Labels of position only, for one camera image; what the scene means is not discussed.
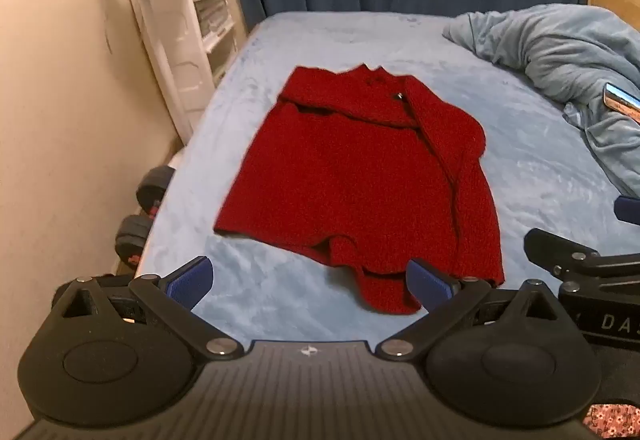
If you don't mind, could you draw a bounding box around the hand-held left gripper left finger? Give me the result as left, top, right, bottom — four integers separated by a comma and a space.
51, 255, 246, 362

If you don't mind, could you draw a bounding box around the floral patterned clothing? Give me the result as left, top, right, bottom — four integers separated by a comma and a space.
584, 401, 640, 440

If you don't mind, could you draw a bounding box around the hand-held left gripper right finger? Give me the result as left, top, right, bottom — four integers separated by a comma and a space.
375, 259, 561, 362

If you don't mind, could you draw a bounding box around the shiny smartphone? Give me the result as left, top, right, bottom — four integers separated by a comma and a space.
602, 82, 640, 122

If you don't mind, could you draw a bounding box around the crumpled grey-blue blanket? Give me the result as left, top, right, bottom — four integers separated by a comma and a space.
441, 4, 640, 198

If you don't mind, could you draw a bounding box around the white drawer shelf unit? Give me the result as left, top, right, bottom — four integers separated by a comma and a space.
186, 0, 249, 88

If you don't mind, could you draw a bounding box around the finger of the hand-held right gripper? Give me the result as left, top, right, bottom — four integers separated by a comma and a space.
522, 227, 640, 280
614, 194, 640, 224

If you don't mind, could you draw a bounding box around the red knit sweater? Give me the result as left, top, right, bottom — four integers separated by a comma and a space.
213, 62, 505, 316

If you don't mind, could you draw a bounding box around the light blue bed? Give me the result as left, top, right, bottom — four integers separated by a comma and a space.
134, 10, 640, 346

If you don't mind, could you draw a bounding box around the black dumbbell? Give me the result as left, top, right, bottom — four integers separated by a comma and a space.
114, 164, 177, 272

